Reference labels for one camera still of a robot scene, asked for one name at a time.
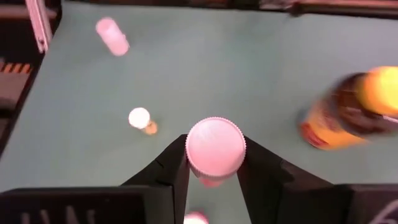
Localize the pink-label medicine bottle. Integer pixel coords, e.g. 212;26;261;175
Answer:
185;116;247;189

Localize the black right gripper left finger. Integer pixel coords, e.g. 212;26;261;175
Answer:
121;134;190;224

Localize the green table mat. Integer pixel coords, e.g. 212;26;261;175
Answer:
0;1;398;224

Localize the yellow-green pill vial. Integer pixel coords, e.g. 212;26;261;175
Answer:
127;107;159;136

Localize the brown fish oil bottle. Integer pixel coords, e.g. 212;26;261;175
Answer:
297;65;398;152

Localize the black hazard-striped floor mat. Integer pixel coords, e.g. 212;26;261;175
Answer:
0;61;34;106

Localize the clear pill vial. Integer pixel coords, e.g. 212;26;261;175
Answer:
95;17;131;57

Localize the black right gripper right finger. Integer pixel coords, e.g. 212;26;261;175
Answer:
238;136;341;224

